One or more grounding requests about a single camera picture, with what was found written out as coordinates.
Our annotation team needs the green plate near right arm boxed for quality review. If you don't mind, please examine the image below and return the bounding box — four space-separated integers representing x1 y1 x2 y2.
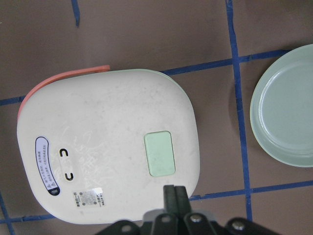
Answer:
250 45 313 167

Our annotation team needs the cream rice cooker orange handle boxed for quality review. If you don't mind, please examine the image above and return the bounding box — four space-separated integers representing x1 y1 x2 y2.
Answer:
16 65 201 225

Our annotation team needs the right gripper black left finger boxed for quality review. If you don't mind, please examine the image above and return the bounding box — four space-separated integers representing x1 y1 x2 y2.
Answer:
163 185 179 214

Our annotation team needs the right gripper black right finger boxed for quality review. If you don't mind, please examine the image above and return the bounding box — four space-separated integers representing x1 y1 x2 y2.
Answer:
175 186 192 213

